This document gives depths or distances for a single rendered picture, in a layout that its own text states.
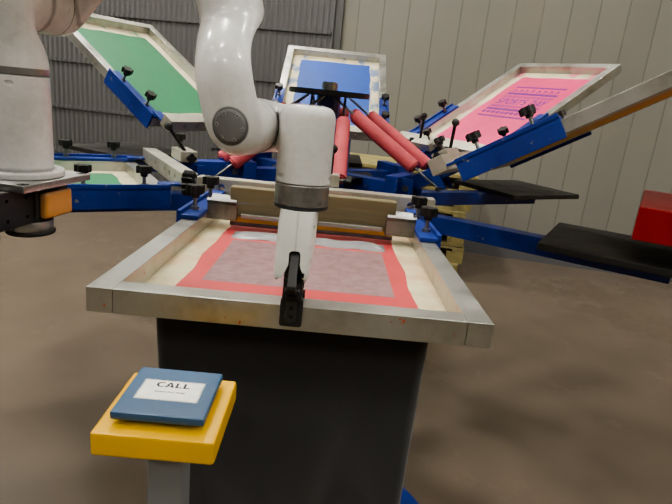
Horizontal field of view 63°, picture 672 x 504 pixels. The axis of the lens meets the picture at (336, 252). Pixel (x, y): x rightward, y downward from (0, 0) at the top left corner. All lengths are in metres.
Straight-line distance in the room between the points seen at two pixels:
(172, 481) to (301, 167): 0.41
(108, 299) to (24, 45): 0.40
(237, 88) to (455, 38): 4.51
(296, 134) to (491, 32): 4.50
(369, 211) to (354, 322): 0.59
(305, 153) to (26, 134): 0.46
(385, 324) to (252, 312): 0.19
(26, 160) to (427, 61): 4.42
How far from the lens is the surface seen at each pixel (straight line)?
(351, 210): 1.34
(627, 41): 5.33
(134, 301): 0.83
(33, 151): 0.98
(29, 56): 0.97
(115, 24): 3.07
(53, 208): 1.00
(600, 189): 5.34
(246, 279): 0.99
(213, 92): 0.70
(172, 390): 0.67
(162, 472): 0.71
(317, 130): 0.72
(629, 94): 1.57
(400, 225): 1.34
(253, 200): 1.35
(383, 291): 0.99
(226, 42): 0.71
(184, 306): 0.81
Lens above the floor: 1.31
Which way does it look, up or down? 16 degrees down
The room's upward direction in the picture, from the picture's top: 6 degrees clockwise
